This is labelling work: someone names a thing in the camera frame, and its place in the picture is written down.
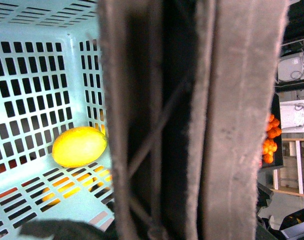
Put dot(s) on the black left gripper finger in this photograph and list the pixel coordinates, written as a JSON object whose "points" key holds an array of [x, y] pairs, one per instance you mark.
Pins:
{"points": [[64, 229]]}

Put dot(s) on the yellow lemon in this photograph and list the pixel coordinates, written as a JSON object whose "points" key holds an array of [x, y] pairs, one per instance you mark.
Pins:
{"points": [[78, 146]]}

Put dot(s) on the light blue plastic basket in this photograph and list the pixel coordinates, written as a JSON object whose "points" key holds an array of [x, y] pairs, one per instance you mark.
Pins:
{"points": [[51, 80]]}

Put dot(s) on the brown basket handle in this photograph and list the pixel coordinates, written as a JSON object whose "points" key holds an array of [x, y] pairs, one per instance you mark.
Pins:
{"points": [[188, 90]]}

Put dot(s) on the pile of oranges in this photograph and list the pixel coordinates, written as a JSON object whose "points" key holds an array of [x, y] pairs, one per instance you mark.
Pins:
{"points": [[270, 146]]}

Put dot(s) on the white appliance box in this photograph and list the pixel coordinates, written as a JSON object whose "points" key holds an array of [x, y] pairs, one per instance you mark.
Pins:
{"points": [[292, 116]]}

